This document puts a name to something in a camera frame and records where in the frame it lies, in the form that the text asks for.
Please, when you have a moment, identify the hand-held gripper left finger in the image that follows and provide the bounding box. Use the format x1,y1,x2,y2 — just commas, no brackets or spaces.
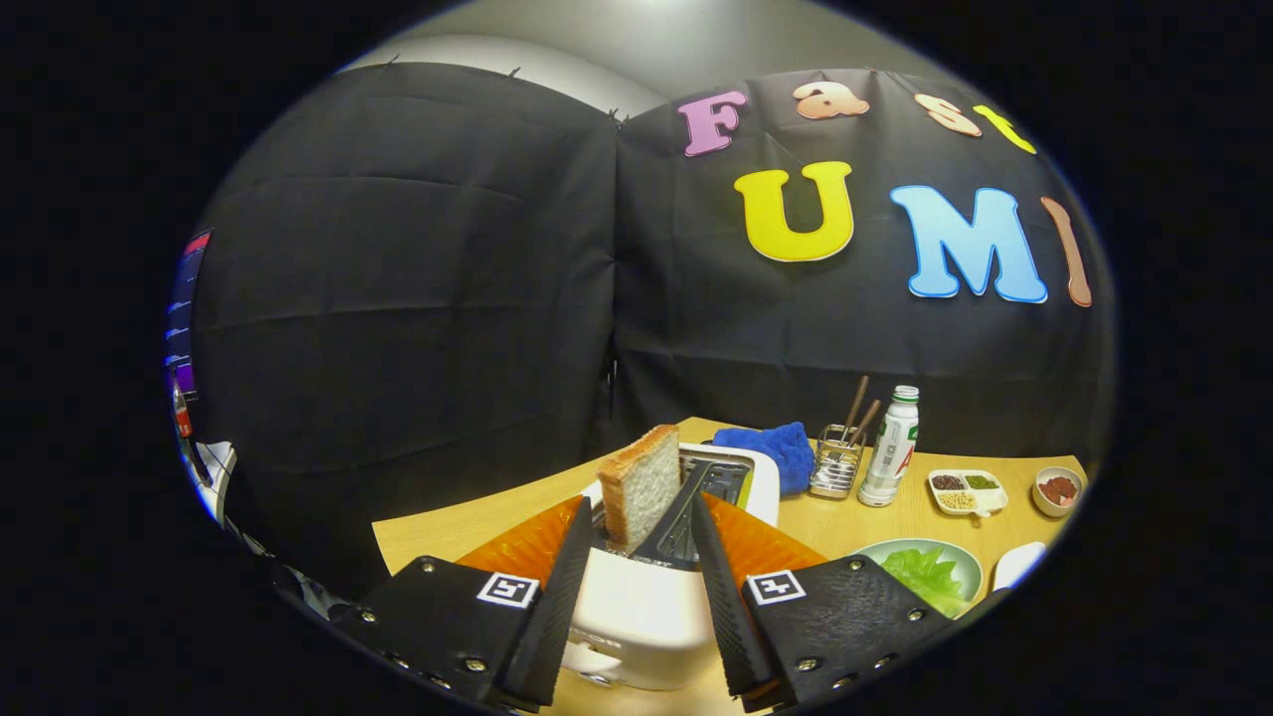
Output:
331,494,596,714

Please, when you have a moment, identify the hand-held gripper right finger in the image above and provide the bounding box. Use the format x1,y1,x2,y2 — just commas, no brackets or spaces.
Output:
690,491,954,713

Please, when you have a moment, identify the toasted bread slice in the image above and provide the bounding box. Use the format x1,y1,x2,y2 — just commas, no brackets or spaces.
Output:
598,425,683,551

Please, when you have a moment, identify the green lettuce leaf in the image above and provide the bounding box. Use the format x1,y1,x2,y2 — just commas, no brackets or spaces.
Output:
880,546,971,616

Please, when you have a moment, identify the white toaster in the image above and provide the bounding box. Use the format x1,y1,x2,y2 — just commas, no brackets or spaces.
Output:
562,443,782,692

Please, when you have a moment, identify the blue oven mitt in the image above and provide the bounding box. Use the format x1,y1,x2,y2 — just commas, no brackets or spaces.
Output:
712,422,817,497

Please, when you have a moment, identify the white drink bottle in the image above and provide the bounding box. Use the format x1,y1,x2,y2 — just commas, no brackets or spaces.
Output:
858,385,921,508

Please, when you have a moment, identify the pale green round plate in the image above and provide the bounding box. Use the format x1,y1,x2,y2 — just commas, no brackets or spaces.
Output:
853,538,984,620

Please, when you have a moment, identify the white divided bean dish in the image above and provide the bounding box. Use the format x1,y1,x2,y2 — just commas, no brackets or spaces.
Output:
927,468,1009,519

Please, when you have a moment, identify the white square plate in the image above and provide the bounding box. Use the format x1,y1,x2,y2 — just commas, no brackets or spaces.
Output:
992,541,1048,594

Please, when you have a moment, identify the beige meat plate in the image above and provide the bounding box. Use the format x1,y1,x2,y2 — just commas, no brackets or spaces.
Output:
1032,465,1085,519

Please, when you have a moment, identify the black backdrop cloth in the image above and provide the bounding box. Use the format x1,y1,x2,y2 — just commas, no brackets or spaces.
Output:
189,62,1115,598

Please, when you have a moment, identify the wire chopstick holder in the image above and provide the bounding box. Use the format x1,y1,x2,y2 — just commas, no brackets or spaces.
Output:
809,425,865,500

